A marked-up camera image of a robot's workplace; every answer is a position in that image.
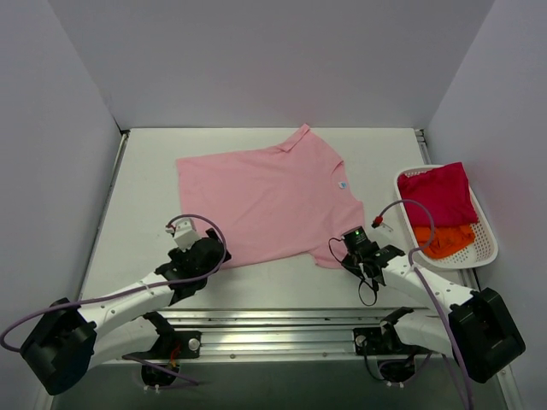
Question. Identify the orange t shirt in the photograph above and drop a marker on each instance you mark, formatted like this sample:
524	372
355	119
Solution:
449	240

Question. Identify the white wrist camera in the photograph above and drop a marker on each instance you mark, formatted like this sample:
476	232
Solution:
379	224
183	233

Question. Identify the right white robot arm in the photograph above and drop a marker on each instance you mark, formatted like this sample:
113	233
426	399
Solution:
473	327

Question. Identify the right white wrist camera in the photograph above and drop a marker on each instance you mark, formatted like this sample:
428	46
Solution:
379	224

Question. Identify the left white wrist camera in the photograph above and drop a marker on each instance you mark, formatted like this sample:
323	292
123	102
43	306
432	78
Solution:
183	233

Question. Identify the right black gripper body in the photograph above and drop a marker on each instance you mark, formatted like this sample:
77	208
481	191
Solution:
356	261

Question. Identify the aluminium mounting rail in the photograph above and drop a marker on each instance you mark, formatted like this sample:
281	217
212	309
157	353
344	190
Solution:
267	335

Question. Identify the magenta t shirt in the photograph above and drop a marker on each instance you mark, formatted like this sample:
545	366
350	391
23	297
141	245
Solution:
444	192

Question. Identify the pink t shirt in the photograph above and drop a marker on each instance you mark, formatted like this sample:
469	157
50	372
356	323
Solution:
273	203

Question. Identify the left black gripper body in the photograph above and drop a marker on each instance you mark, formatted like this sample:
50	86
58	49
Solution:
214	246

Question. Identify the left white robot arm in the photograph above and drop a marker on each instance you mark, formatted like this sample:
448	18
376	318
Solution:
70	339

